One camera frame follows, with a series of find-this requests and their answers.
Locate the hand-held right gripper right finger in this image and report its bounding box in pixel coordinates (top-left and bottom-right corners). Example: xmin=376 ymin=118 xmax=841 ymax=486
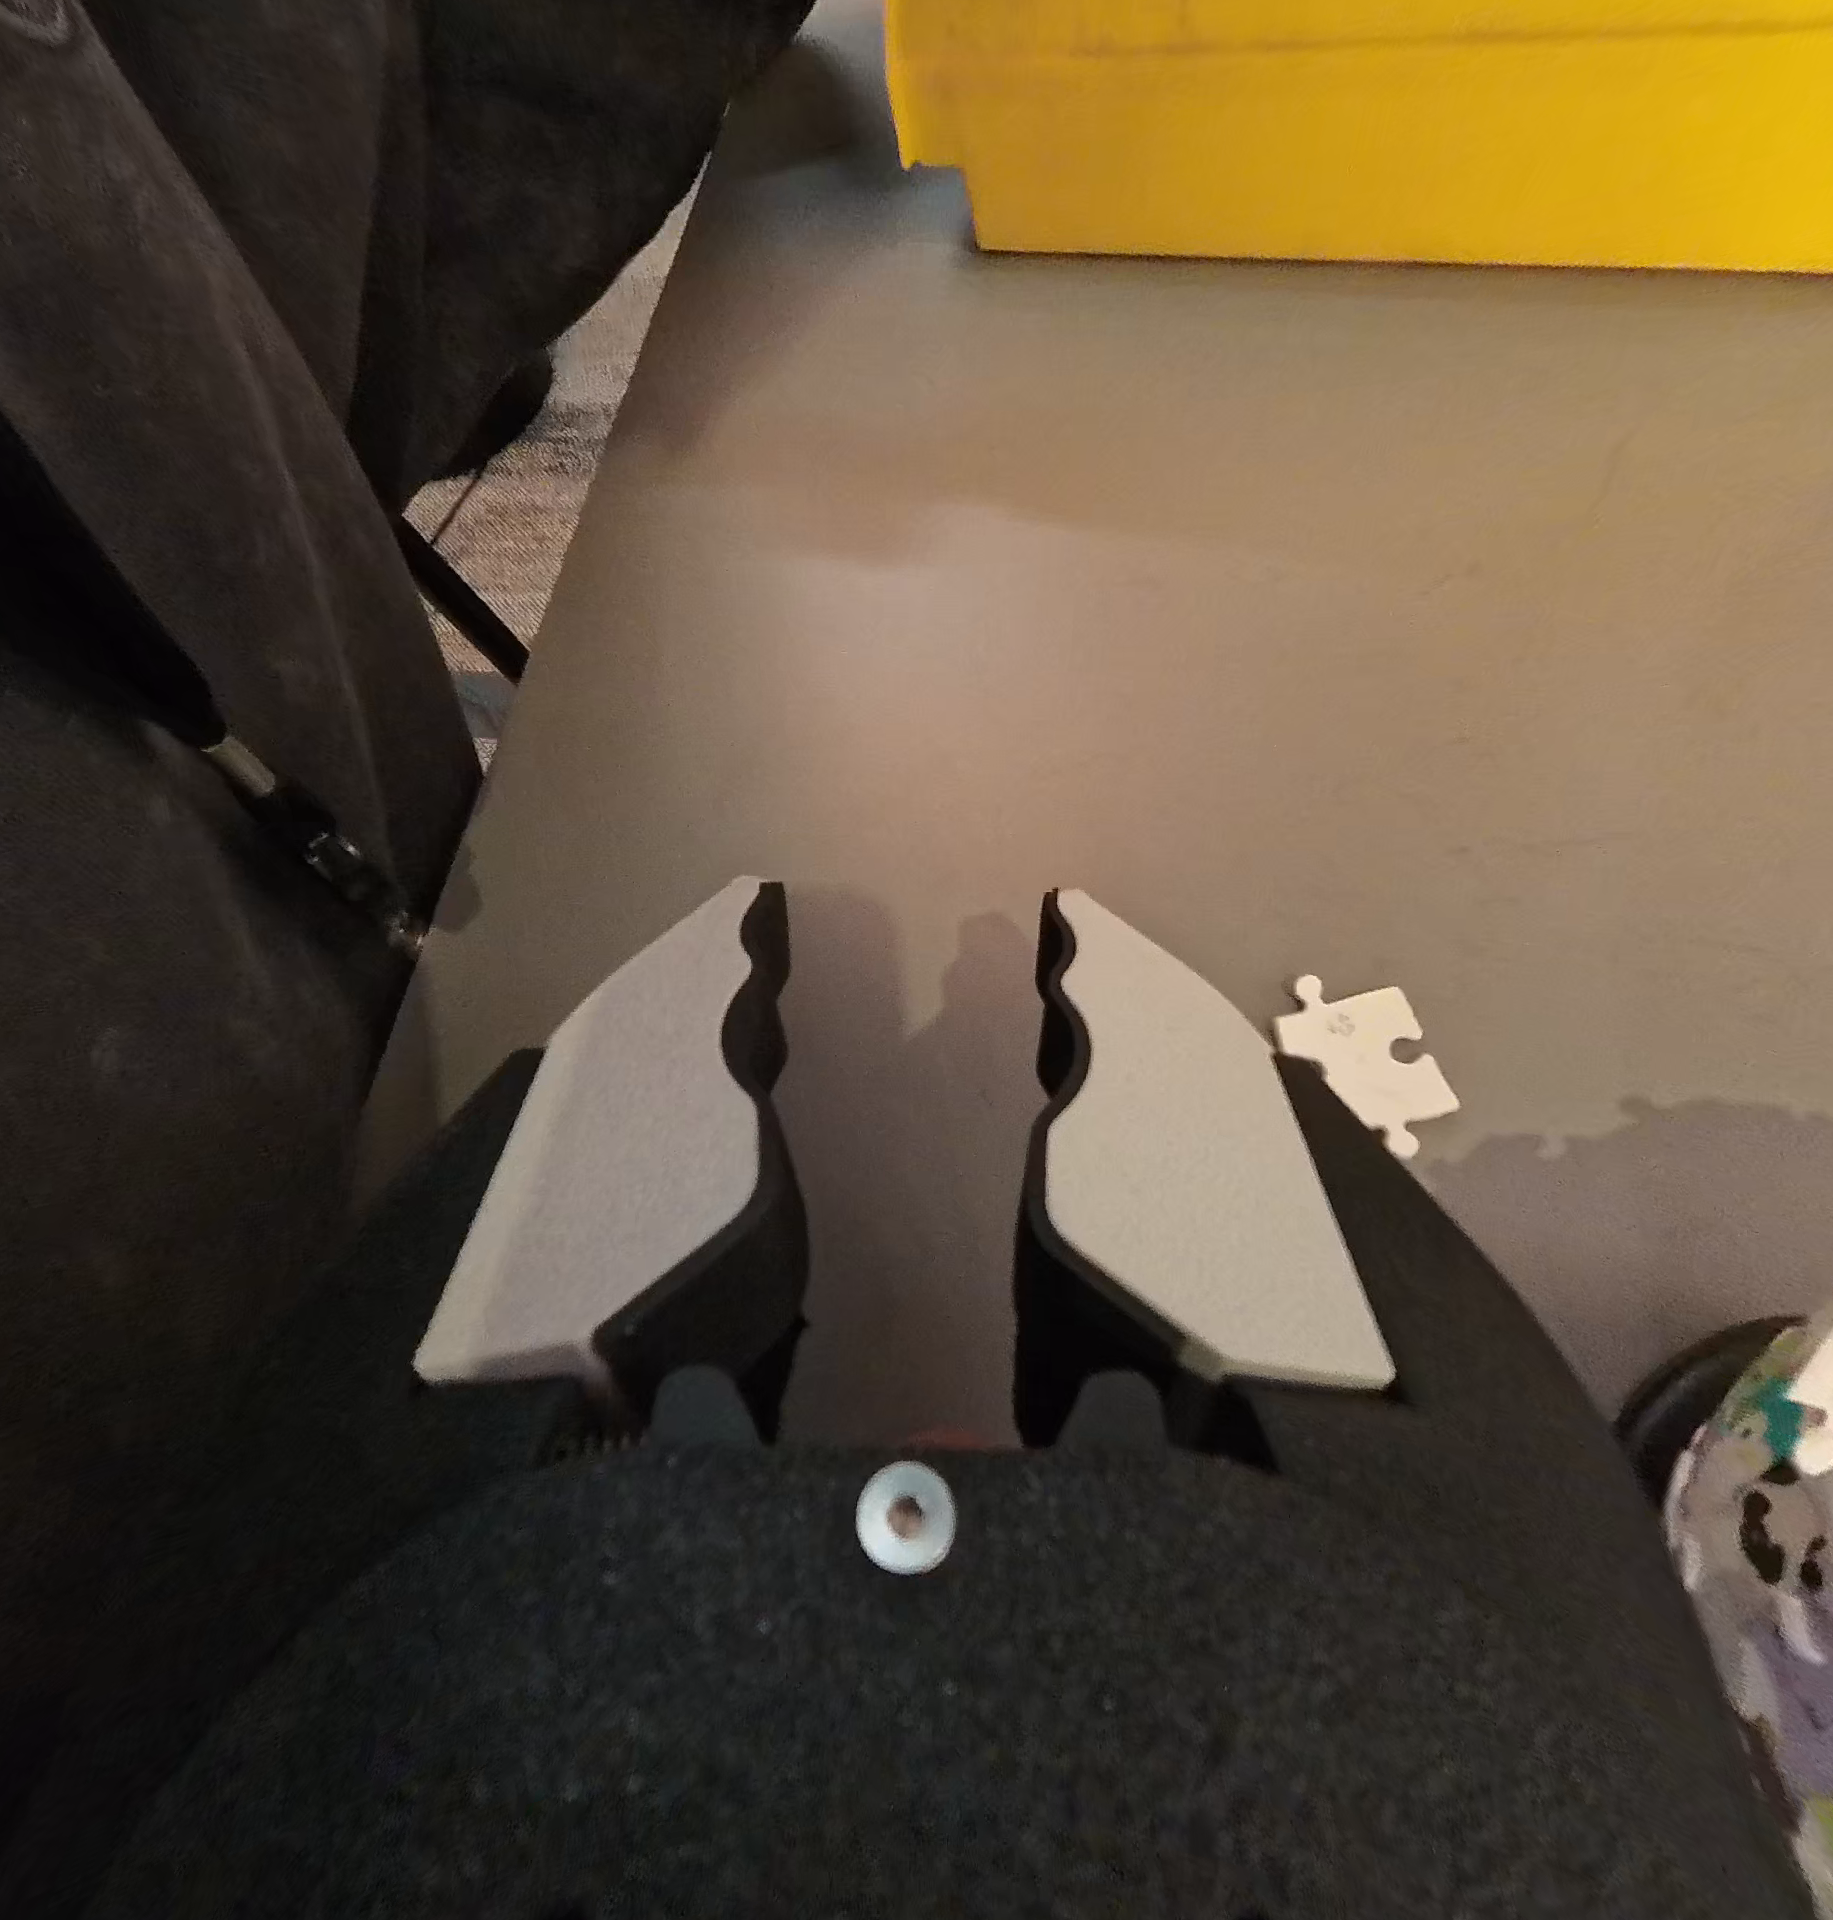
xmin=1019 ymin=881 xmax=1403 ymax=1396

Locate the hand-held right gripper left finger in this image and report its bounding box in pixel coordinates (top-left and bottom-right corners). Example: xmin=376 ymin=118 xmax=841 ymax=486
xmin=414 ymin=875 xmax=806 ymax=1396

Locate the black ball stand ring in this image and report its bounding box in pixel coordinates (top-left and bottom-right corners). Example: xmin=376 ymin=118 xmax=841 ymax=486
xmin=1611 ymin=1307 xmax=1799 ymax=1507

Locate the partly built white puzzle ball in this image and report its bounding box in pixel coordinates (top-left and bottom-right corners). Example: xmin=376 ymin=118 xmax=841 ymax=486
xmin=1663 ymin=1290 xmax=1833 ymax=1920

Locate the single white puzzle piece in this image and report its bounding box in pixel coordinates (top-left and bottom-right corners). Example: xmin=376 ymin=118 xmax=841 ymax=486
xmin=1272 ymin=974 xmax=1461 ymax=1155

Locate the yellow plastic bin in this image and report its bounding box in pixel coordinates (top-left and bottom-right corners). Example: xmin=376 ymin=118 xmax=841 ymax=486
xmin=877 ymin=0 xmax=1833 ymax=283

